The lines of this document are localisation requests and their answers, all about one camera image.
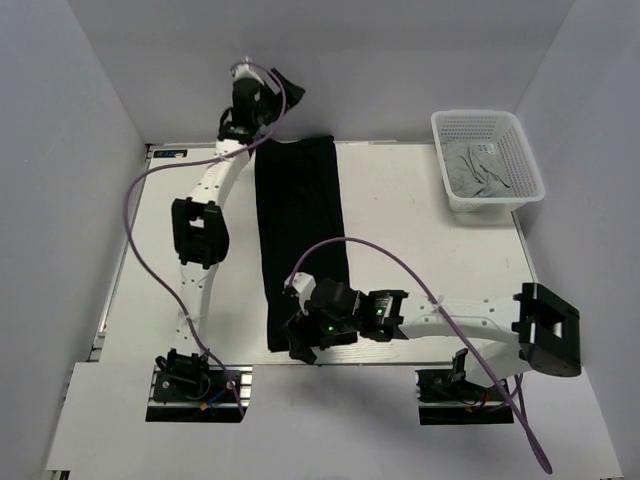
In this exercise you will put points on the blue label sticker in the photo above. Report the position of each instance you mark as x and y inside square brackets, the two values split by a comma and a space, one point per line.
[170, 153]

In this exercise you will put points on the grey t shirt in basket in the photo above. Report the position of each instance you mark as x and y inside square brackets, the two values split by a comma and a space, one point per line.
[475, 170]

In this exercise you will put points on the white plastic basket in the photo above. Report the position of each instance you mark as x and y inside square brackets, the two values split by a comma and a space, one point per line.
[503, 130]

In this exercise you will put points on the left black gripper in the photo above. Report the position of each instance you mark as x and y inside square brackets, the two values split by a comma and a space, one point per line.
[279, 95]

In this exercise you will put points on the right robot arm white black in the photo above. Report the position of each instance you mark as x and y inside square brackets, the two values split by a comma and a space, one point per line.
[535, 330]

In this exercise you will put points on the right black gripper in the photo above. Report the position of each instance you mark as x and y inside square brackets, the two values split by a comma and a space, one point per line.
[298, 331]

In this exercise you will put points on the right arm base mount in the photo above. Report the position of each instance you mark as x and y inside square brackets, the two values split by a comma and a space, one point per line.
[445, 403]

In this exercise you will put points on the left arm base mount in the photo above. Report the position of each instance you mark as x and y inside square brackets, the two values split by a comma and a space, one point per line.
[189, 389]

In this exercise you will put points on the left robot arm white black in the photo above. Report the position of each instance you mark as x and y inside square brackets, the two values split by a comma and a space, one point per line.
[200, 234]

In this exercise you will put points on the black t shirt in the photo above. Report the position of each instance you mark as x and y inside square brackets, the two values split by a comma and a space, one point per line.
[298, 205]

